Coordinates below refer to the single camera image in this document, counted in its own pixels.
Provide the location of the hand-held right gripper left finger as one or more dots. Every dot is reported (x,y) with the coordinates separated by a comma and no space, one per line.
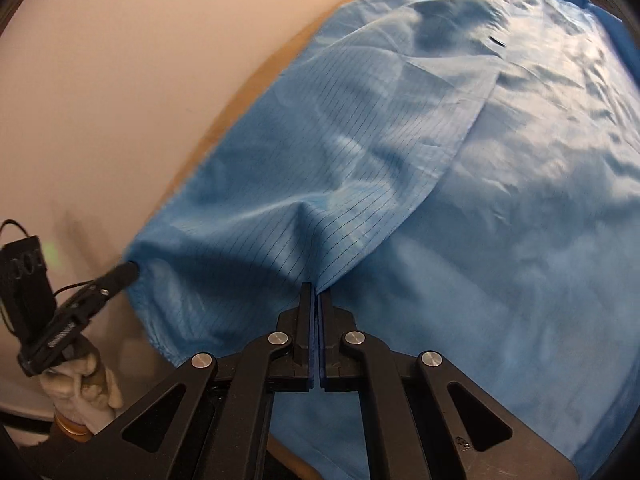
(306,320)

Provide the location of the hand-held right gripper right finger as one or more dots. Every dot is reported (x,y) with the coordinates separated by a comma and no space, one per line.
(326,320)

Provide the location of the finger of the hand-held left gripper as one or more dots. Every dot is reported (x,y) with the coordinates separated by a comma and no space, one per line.
(120,274)

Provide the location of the blue striped work coat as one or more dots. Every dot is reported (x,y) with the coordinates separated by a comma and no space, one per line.
(450,185)

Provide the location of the person's left hand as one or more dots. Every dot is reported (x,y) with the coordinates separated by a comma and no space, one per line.
(85,380)

